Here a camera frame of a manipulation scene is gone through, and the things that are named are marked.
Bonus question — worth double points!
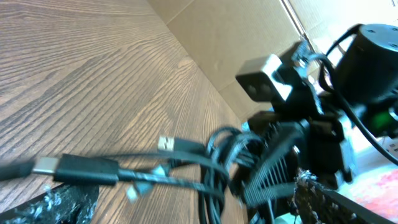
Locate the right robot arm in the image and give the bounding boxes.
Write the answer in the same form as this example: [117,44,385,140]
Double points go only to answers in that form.
[236,24,397,208]

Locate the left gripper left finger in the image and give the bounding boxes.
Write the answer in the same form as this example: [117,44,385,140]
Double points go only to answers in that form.
[1,184,100,224]

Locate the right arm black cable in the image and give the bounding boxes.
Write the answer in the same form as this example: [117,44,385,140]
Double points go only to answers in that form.
[306,23,398,166]

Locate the black cable bundle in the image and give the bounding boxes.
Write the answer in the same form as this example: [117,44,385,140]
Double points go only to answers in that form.
[0,126,271,224]

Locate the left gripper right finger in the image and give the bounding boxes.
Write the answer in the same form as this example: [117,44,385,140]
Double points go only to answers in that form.
[293,170,393,224]

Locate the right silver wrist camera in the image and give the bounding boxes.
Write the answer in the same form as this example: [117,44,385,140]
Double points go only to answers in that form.
[236,54,292,104]

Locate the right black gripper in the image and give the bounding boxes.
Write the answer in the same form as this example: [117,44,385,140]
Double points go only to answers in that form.
[237,93,358,208]

